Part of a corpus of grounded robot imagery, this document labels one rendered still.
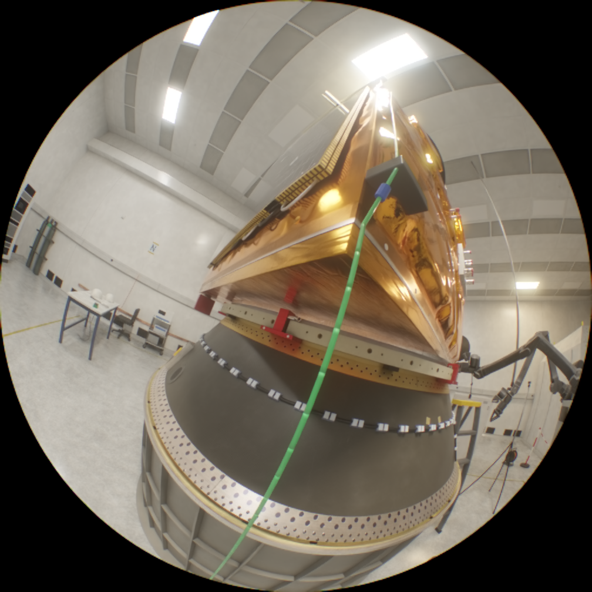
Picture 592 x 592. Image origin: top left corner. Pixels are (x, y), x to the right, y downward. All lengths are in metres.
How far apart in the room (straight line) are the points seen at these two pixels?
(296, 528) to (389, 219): 0.68
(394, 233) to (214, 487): 0.69
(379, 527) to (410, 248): 0.71
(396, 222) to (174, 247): 5.62
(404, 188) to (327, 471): 0.61
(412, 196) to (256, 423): 0.60
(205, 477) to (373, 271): 0.61
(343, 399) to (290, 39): 4.12
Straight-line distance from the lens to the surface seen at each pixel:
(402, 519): 0.72
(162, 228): 5.92
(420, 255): 0.41
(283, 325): 0.58
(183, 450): 0.64
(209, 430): 0.61
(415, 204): 0.33
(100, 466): 2.06
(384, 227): 0.30
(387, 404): 0.60
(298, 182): 0.41
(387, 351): 0.58
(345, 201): 0.29
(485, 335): 8.67
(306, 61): 3.78
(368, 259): 0.24
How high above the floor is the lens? 1.64
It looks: 14 degrees up
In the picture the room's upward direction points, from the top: 20 degrees clockwise
